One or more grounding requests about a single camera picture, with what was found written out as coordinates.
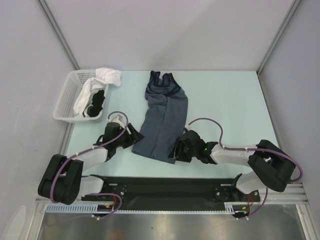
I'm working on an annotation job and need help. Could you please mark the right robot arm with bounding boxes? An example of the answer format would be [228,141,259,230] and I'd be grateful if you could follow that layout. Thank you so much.
[168,130,296,202]

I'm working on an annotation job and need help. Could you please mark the right aluminium frame post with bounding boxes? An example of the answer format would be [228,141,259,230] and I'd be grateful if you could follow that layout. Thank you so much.
[256,0,303,77]

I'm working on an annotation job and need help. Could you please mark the slotted cable duct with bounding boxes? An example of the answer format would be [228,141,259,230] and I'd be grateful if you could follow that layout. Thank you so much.
[45,203,249,215]

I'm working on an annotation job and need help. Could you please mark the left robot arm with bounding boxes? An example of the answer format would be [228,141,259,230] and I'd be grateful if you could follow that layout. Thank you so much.
[37,122,145,205]

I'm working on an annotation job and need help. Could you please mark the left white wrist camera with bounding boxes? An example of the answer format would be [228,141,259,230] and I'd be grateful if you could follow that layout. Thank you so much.
[108,114,125,129]

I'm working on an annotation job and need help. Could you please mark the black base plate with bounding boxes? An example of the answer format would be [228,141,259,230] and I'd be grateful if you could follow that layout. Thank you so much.
[81,176,261,212]

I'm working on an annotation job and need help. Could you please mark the aluminium frame post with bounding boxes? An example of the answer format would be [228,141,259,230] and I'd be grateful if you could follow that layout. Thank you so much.
[256,0,303,77]
[36,0,81,70]

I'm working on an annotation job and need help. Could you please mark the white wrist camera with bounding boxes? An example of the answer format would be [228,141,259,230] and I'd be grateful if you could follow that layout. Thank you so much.
[108,114,125,129]
[183,126,192,132]

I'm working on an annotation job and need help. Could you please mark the white tank top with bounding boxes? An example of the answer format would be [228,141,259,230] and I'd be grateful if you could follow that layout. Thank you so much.
[73,67,122,117]

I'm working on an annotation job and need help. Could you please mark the black tank top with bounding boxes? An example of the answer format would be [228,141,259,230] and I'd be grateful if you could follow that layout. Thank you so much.
[82,90,105,118]

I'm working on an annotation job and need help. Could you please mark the left aluminium frame post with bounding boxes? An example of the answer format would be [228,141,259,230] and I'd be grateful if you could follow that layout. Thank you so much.
[36,0,81,70]

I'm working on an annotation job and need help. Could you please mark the blue tank top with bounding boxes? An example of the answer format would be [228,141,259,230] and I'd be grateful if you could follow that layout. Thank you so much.
[132,71,188,164]

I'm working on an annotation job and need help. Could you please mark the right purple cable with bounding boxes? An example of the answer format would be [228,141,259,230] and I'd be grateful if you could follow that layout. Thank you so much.
[184,117,305,221]

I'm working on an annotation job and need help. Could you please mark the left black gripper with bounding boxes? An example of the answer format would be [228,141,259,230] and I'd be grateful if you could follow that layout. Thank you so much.
[113,123,144,149]

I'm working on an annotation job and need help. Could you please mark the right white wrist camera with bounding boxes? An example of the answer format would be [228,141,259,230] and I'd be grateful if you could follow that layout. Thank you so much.
[183,126,192,132]

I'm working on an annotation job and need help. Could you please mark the white plastic basket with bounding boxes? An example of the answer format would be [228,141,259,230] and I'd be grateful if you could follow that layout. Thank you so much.
[52,69,109,123]

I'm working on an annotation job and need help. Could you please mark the aluminium front rail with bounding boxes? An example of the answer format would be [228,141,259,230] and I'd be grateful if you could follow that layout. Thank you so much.
[35,184,309,205]

